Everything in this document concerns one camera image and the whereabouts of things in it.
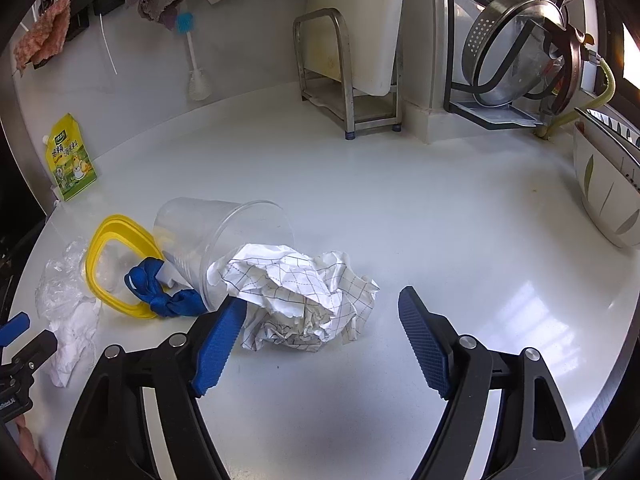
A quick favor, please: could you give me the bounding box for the person's left hand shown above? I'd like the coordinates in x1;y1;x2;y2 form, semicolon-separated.
12;417;53;480

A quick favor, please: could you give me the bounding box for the clear plastic film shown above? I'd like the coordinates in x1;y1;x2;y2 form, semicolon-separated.
35;239;101;321

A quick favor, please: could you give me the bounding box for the white leaf-pattern bowl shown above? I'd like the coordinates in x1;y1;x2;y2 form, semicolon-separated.
572;120;640;250

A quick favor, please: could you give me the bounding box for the white tissue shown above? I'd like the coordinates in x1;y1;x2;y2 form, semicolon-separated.
49;300;103;388

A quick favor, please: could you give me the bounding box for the yellow plastic lid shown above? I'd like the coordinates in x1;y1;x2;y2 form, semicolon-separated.
85;214;166;320

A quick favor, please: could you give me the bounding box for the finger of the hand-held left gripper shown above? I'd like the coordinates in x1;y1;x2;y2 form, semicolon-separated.
0;311;58;397

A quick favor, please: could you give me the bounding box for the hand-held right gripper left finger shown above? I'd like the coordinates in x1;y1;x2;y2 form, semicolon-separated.
54;297;248;480

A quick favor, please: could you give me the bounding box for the checked paper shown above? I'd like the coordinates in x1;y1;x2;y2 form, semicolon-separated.
206;244;381;353

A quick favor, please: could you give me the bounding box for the white thin rod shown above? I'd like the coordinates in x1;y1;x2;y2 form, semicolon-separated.
97;14;118;75

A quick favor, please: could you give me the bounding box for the black dish rack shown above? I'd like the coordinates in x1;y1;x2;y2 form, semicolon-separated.
445;0;591;131

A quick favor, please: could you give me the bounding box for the white cutting board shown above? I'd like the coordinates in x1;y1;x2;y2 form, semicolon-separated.
305;0;407;96

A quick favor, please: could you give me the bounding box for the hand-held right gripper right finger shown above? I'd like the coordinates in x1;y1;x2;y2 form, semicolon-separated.
398;286;586;480

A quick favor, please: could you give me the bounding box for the white bottle brush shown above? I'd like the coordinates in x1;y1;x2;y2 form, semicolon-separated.
176;11;213;101

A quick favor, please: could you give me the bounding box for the green mug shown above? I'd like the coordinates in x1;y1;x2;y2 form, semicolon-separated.
535;57;617;141

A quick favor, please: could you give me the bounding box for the yellow green seasoning pouch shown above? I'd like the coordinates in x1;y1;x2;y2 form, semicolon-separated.
44;113;98;202

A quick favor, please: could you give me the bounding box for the blue ribbon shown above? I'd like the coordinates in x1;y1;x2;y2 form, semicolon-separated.
124;257;203;320

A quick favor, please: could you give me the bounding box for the pink cloth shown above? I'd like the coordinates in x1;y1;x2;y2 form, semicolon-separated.
12;0;72;78

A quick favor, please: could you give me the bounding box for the white striped bowl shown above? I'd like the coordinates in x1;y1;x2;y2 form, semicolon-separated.
617;137;640;196
585;107;640;148

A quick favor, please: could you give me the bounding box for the clear plastic cup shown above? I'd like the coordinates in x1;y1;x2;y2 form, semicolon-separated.
154;197;296;313

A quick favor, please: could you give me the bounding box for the metal cutting board stand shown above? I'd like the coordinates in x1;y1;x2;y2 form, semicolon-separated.
292;7;403;141

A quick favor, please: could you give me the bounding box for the black wall rail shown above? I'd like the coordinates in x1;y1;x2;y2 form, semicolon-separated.
30;0;151;68

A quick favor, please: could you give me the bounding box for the glass lid brown knob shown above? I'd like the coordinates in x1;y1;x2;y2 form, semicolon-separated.
465;0;586;111

